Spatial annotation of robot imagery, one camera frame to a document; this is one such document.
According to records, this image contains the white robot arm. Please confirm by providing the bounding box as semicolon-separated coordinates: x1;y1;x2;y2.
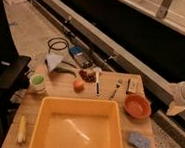
166;81;185;116

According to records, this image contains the yellow plastic tray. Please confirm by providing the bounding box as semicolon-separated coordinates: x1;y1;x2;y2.
28;97;123;148

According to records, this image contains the bunch of red grapes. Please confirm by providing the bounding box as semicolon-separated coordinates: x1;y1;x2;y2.
79;70;96;83

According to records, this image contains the coiled black cable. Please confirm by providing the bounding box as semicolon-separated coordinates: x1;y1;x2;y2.
46;35;71;56

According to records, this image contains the orange bowl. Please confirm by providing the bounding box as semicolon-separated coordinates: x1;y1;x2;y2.
124;94;151;119

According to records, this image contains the white handled knife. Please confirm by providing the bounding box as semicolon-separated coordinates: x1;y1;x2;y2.
95;71;100;96

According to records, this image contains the green cucumber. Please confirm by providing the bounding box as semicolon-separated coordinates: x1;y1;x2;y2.
54;67;77;78

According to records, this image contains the orange fruit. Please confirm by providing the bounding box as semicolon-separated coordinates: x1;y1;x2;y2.
73;79;85;93

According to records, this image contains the silver fork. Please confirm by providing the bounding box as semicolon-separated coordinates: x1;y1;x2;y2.
109;80;122;100

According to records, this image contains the metal floor rail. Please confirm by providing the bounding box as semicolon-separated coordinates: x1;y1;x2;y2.
32;0;185;148

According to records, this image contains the small wooden block toy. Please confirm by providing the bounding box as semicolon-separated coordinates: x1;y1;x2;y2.
126;79;137;94

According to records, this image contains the yellow corn cob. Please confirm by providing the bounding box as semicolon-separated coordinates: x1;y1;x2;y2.
17;115;27;143

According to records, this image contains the blue electronic box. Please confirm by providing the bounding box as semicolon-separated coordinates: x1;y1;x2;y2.
68;45;92;69

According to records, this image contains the blue sponge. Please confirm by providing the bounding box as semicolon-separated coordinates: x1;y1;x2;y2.
128;132;151;148

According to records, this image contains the cup with green lid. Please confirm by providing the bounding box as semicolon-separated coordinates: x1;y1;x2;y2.
30;73;46;94

